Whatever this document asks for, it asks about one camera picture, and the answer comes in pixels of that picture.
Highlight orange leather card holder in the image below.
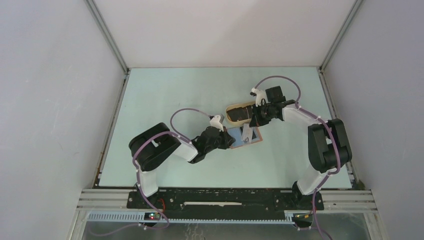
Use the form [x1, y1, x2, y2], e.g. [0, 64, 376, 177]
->
[228, 124, 263, 149]

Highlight beige oval tray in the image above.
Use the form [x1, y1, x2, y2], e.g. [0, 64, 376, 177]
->
[225, 101, 255, 127]

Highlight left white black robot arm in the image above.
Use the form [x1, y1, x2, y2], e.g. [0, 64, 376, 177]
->
[128, 122, 236, 208]

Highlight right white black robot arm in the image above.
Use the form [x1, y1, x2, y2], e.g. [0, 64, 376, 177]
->
[249, 86, 353, 209]

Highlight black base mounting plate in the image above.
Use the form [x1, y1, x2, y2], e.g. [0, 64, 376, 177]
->
[126, 187, 324, 221]

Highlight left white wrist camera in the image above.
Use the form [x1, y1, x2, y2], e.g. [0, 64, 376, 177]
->
[209, 114, 224, 132]

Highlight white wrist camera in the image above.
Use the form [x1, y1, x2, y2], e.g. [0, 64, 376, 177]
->
[209, 114, 224, 132]
[250, 88, 267, 107]

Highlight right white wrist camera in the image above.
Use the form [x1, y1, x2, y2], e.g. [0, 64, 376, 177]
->
[250, 88, 267, 107]

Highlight white slotted cable duct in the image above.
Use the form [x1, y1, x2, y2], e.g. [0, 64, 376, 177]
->
[86, 211, 294, 224]

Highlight aluminium frame rail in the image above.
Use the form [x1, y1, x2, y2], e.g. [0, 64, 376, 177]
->
[76, 189, 378, 213]

